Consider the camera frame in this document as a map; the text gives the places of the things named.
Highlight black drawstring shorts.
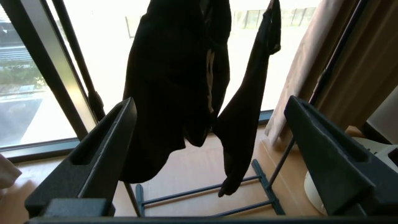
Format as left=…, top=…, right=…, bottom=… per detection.
left=119, top=0, right=233, bottom=184

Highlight brown curtain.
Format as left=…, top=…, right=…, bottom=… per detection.
left=0, top=154, right=22, bottom=190
left=264, top=0, right=398, bottom=147

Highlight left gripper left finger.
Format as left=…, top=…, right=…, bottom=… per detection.
left=24, top=96, right=138, bottom=218

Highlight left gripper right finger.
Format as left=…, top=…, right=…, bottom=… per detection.
left=283, top=95, right=398, bottom=217

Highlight window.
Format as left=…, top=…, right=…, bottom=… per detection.
left=0, top=0, right=321, bottom=162

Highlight black clothes rack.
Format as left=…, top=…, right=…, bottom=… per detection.
left=51, top=0, right=369, bottom=218

